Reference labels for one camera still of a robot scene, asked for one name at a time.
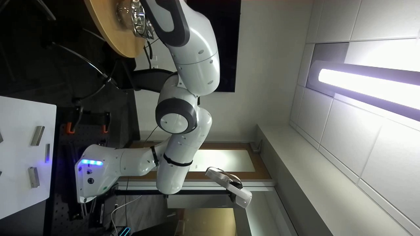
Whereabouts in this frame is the black chair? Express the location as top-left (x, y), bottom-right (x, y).
top-left (41, 28), bottom-right (177, 105)

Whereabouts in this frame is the wooden door with window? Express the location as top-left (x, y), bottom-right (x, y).
top-left (127, 141), bottom-right (273, 183)

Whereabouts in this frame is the white headset on stand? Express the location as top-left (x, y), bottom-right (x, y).
top-left (114, 167), bottom-right (253, 209)

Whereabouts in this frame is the orange and black clamp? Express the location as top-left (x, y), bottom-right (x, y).
top-left (101, 112), bottom-right (111, 134)
top-left (65, 107), bottom-right (84, 135)

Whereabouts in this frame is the metal bowl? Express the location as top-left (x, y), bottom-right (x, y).
top-left (116, 0), bottom-right (155, 40)

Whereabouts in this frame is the round wooden table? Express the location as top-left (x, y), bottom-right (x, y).
top-left (84, 0), bottom-right (155, 58)

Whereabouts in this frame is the long ceiling light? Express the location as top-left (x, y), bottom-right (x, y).
top-left (306, 60), bottom-right (420, 122)

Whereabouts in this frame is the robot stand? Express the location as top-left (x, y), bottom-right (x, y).
top-left (44, 107), bottom-right (140, 236)

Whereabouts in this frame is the white panel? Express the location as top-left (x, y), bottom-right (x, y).
top-left (0, 95), bottom-right (57, 220)

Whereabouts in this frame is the black wall screen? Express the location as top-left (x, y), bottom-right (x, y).
top-left (186, 0), bottom-right (242, 93)

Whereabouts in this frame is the white cable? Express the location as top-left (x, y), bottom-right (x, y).
top-left (111, 195), bottom-right (142, 236)

